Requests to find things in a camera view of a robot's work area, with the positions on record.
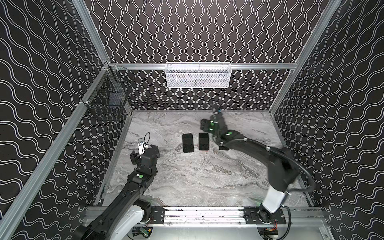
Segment black phone case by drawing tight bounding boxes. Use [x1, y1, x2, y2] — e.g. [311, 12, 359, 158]
[182, 133, 195, 154]

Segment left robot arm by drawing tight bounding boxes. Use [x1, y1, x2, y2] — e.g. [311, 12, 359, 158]
[73, 145, 161, 240]

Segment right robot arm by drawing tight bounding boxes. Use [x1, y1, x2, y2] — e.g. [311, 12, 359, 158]
[200, 110, 315, 215]

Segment aluminium back crossbar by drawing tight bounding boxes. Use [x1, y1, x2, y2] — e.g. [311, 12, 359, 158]
[112, 62, 298, 71]

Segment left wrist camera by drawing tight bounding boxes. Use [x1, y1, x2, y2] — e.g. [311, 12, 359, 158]
[138, 138, 151, 156]

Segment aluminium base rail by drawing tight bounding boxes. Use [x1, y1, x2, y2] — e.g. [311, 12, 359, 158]
[86, 205, 331, 229]

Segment white wire mesh basket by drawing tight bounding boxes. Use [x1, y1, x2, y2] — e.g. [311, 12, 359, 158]
[165, 67, 232, 89]

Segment black wire mesh basket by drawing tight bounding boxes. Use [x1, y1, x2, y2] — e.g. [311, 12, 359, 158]
[85, 66, 137, 122]

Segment aluminium left side rail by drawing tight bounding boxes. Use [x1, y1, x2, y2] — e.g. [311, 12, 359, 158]
[1, 62, 110, 240]

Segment aluminium corner post right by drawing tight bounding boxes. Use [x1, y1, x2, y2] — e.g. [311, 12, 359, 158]
[269, 0, 342, 116]

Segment aluminium corner post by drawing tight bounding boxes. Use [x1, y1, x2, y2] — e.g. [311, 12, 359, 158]
[269, 0, 342, 116]
[73, 0, 111, 63]

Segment aluminium corner post left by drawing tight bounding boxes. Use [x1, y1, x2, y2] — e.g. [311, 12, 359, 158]
[73, 0, 111, 63]

